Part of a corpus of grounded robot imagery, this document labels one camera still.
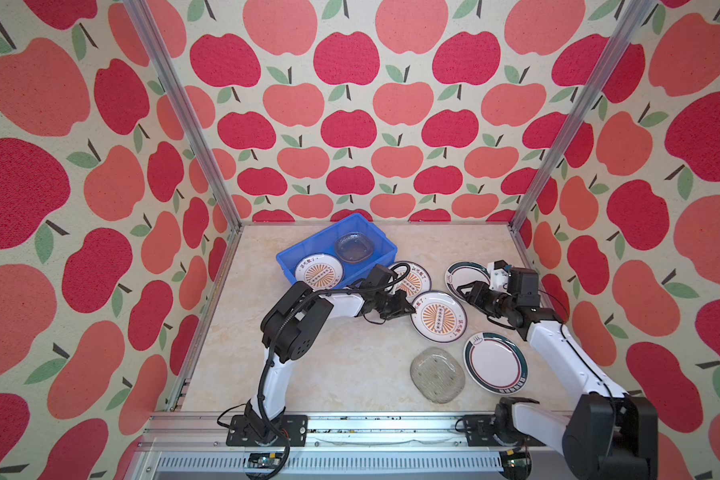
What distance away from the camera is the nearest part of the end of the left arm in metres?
0.79

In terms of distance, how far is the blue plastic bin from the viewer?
1057 mm

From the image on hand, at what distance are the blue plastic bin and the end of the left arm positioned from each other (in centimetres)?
18
